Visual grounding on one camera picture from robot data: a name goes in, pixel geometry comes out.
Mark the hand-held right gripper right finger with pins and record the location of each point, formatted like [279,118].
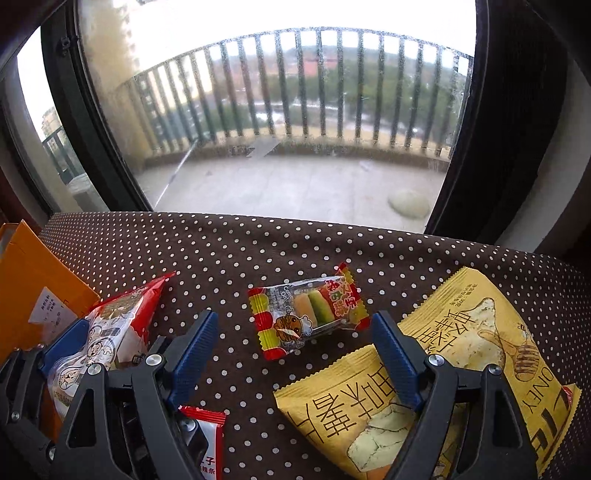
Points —
[397,364]

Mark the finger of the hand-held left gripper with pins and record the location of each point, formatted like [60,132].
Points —
[157,345]
[64,346]

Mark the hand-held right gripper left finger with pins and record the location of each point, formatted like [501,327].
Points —
[194,355]

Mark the red white cartoon snack packet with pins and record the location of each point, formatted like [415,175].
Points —
[120,323]

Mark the orange cardboard box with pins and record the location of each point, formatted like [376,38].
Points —
[32,277]

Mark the yellow green chip bag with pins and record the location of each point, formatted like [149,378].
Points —
[332,406]

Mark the small red snack packet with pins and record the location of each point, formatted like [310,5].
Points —
[210,443]

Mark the yellow honey chip bag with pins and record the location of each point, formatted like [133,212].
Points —
[480,314]

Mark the red yellow candy packet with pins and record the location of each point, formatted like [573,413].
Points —
[304,314]

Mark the brown polka dot tablecloth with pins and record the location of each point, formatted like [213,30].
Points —
[231,249]

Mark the dark red curtain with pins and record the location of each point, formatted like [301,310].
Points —
[14,203]

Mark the white air conditioner unit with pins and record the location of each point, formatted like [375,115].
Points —
[85,194]

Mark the pale round stone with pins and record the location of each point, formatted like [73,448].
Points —
[410,203]

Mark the thin metal pole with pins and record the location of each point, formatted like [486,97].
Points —
[178,173]

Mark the white paper scrap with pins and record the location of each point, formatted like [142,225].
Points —
[264,147]

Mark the dark brown curtain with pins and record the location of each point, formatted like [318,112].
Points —
[508,138]

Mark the balcony railing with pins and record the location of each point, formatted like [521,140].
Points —
[351,30]

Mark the black window frame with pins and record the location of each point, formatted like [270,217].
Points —
[87,138]

